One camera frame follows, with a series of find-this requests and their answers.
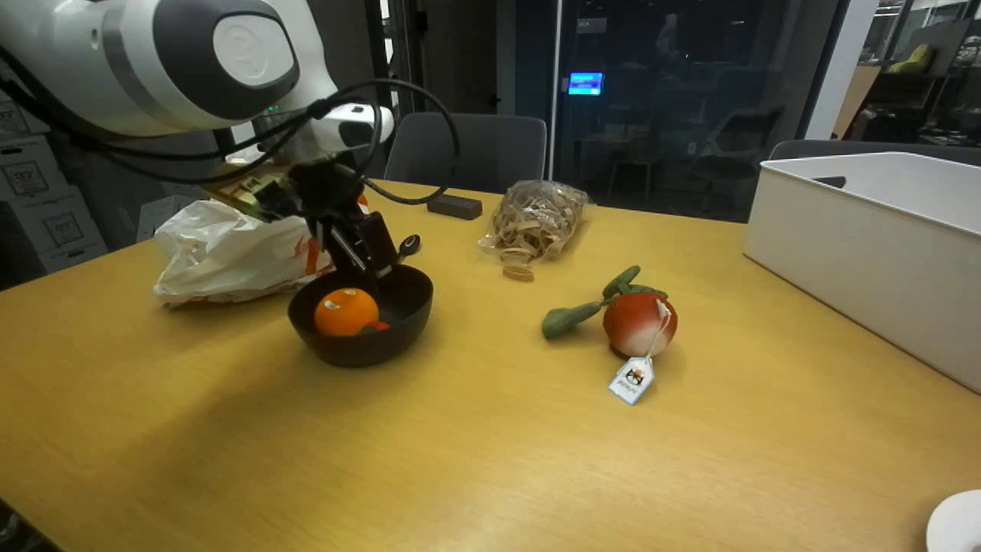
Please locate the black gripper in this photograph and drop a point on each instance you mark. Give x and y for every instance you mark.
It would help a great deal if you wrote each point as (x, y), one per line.
(317, 194)

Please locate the black bowl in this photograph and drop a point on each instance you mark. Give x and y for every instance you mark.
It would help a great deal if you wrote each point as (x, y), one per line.
(403, 299)

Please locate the orange toy fruit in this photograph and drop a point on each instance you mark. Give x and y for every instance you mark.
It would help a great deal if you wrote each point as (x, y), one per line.
(344, 314)

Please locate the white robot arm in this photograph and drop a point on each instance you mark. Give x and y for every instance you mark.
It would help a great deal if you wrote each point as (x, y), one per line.
(147, 69)

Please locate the white orange plastic bag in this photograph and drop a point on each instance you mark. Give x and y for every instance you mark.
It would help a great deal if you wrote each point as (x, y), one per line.
(225, 257)

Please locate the clear bag of snacks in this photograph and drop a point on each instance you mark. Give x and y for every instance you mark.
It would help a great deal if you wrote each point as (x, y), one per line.
(535, 222)

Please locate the black spoon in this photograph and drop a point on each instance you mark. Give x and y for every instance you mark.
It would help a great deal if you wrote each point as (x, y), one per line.
(408, 247)

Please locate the small black box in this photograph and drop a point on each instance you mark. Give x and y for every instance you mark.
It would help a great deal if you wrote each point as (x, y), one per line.
(454, 208)

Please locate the grey office chair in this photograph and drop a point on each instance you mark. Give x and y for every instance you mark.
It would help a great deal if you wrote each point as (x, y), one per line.
(831, 148)
(481, 152)

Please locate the red plush radish toy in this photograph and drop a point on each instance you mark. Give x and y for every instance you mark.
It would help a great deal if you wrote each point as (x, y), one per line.
(640, 319)

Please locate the white paper tag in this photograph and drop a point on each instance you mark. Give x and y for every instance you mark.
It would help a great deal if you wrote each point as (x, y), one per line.
(632, 379)

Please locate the white rectangular box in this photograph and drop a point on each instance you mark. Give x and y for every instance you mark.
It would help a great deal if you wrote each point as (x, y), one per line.
(891, 241)

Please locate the white plate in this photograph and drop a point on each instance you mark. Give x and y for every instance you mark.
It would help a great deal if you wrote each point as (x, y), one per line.
(956, 527)

